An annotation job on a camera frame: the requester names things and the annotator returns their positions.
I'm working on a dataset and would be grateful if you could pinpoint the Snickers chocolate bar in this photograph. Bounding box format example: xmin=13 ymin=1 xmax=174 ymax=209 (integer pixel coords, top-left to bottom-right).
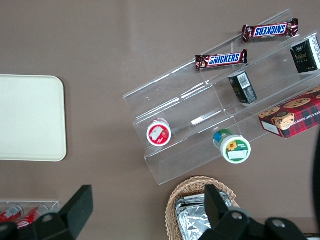
xmin=194 ymin=48 xmax=249 ymax=72
xmin=242 ymin=17 xmax=300 ymax=43

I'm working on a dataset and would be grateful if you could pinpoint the clear acrylic bottle rack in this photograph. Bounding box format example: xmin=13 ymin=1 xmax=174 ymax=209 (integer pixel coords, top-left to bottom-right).
xmin=0 ymin=198 xmax=61 ymax=240

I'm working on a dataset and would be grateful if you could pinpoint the black blurry wrist cable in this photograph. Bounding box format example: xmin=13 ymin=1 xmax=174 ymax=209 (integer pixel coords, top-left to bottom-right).
xmin=309 ymin=128 xmax=320 ymax=237

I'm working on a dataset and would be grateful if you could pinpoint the strawberry yogurt cup red lid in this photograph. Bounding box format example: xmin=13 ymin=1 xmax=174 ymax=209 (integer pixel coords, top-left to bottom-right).
xmin=146 ymin=117 xmax=173 ymax=147

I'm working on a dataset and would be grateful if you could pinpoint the clear acrylic stepped display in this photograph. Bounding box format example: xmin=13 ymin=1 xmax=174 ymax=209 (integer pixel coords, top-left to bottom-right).
xmin=122 ymin=8 xmax=320 ymax=186

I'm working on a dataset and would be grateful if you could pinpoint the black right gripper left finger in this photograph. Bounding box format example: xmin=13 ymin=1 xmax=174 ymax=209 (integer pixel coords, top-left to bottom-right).
xmin=24 ymin=184 xmax=94 ymax=240

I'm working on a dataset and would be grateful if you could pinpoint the red tartan cookie box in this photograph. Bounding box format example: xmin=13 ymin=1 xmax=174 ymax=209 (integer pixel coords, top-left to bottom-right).
xmin=258 ymin=86 xmax=320 ymax=139

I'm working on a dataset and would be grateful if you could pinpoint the green cup with sunflower lid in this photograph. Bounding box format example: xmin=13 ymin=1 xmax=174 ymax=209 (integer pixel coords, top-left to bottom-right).
xmin=212 ymin=128 xmax=252 ymax=165

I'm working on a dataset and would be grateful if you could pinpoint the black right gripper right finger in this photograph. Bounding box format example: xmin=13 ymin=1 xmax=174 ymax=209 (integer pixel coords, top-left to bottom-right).
xmin=199 ymin=184 xmax=251 ymax=240

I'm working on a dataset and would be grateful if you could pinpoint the oval wicker basket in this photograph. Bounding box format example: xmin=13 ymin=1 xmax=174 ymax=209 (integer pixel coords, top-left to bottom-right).
xmin=165 ymin=176 xmax=241 ymax=240

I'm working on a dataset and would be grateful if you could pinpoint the foil wrapped sandwich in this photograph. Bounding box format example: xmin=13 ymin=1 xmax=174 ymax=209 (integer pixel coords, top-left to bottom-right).
xmin=174 ymin=191 xmax=235 ymax=240

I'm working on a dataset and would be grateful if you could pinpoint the cream rectangular plastic tray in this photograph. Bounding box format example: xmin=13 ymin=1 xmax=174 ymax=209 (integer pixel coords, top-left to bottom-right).
xmin=0 ymin=74 xmax=68 ymax=162

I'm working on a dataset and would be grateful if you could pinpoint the small black carton box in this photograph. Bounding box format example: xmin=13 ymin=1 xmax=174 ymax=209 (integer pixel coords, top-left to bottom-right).
xmin=227 ymin=70 xmax=258 ymax=105
xmin=289 ymin=34 xmax=320 ymax=74

